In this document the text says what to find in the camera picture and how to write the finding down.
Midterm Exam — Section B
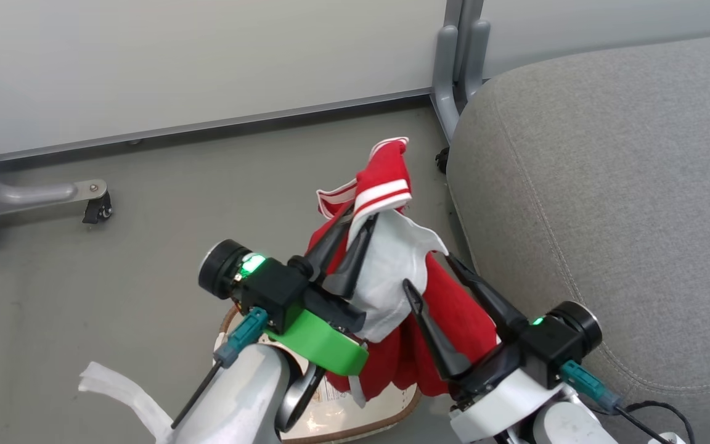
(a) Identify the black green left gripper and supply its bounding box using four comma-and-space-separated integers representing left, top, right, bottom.
198, 202, 380, 377

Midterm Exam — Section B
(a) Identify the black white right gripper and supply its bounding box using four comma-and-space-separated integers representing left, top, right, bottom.
403, 254, 602, 442

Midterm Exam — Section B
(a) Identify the red and white garment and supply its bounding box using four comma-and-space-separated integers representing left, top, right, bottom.
306, 137, 500, 408

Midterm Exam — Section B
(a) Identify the white laundry basket brown rim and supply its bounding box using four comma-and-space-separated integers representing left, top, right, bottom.
213, 305, 423, 444

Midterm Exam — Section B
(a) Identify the grey fabric sofa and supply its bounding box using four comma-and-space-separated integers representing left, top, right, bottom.
446, 32, 710, 444

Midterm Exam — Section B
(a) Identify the grey caster leg left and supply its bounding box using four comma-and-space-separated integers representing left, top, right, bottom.
0, 126, 108, 215

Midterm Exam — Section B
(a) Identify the left arm cable teal plug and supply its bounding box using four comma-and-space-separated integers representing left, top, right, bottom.
171, 307, 268, 429

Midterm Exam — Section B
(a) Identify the arm cable teal plug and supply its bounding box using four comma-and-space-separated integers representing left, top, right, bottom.
561, 361, 696, 444
171, 307, 268, 429

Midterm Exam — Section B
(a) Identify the right arm cable teal plug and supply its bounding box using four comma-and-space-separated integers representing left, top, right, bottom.
561, 361, 696, 444

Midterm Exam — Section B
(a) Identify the grey partition post curved foot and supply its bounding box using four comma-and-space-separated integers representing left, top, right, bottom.
432, 0, 491, 146

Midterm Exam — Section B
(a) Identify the black caster wheel silver bracket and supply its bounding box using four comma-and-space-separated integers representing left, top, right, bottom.
82, 192, 113, 224

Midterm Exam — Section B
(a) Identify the white fabric strap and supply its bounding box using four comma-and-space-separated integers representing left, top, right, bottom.
78, 362, 174, 442

